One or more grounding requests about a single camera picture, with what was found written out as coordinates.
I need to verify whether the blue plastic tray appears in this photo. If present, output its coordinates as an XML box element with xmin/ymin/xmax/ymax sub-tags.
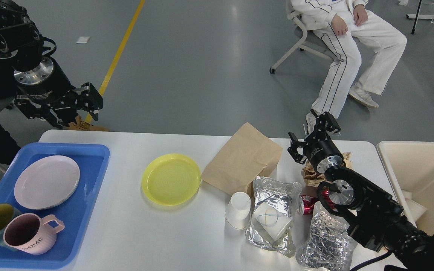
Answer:
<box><xmin>0</xmin><ymin>143</ymin><xmax>110</xmax><ymax>271</ymax></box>

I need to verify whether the crumpled silver foil bag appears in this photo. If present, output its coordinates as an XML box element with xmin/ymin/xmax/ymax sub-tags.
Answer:
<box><xmin>296</xmin><ymin>202</ymin><xmax>357</xmax><ymax>271</ymax></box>

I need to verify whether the person in white tracksuit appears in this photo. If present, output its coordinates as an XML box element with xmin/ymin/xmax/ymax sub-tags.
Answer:
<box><xmin>289</xmin><ymin>0</ymin><xmax>408</xmax><ymax>133</ymax></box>

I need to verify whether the beige plastic bin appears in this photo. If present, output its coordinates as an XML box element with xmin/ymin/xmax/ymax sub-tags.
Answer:
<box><xmin>377</xmin><ymin>141</ymin><xmax>434</xmax><ymax>235</ymax></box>

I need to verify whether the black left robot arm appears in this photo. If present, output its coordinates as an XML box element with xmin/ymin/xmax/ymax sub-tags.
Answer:
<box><xmin>0</xmin><ymin>0</ymin><xmax>103</xmax><ymax>128</ymax></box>

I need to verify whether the white stand base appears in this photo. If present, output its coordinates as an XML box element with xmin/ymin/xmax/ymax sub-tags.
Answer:
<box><xmin>398</xmin><ymin>0</ymin><xmax>434</xmax><ymax>35</ymax></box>

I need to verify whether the silver foil pouch with paper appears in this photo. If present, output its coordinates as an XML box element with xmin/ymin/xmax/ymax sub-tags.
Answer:
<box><xmin>246</xmin><ymin>176</ymin><xmax>303</xmax><ymax>258</ymax></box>

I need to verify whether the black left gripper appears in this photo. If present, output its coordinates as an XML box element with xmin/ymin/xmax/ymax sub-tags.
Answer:
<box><xmin>14</xmin><ymin>56</ymin><xmax>103</xmax><ymax>129</ymax></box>

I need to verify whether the brown paper bag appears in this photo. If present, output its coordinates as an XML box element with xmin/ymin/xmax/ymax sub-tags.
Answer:
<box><xmin>202</xmin><ymin>122</ymin><xmax>283</xmax><ymax>196</ymax></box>

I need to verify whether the yellow round plastic plate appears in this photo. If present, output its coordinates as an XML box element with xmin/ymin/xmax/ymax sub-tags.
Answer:
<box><xmin>141</xmin><ymin>153</ymin><xmax>200</xmax><ymax>206</ymax></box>

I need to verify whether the white wheeled chair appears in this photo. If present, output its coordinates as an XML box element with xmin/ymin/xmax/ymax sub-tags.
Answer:
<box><xmin>269</xmin><ymin>0</ymin><xmax>334</xmax><ymax>74</ymax></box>

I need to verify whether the pink ribbed mug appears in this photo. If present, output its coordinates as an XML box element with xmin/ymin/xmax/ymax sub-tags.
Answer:
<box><xmin>3</xmin><ymin>213</ymin><xmax>65</xmax><ymax>255</ymax></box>

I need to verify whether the white paper cup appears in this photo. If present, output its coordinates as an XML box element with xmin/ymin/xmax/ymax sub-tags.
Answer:
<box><xmin>225</xmin><ymin>192</ymin><xmax>251</xmax><ymax>230</ymax></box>

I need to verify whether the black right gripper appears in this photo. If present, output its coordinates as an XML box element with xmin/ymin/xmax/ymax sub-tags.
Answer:
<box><xmin>288</xmin><ymin>109</ymin><xmax>344</xmax><ymax>174</ymax></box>

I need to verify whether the crushed red soda can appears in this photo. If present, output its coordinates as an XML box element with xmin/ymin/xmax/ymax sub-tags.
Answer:
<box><xmin>296</xmin><ymin>194</ymin><xmax>319</xmax><ymax>215</ymax></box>

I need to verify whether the crumpled brown paper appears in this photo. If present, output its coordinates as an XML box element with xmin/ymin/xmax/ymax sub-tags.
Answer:
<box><xmin>303</xmin><ymin>152</ymin><xmax>353</xmax><ymax>187</ymax></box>

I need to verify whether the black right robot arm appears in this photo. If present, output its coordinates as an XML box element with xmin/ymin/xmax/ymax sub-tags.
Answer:
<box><xmin>288</xmin><ymin>110</ymin><xmax>434</xmax><ymax>271</ymax></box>

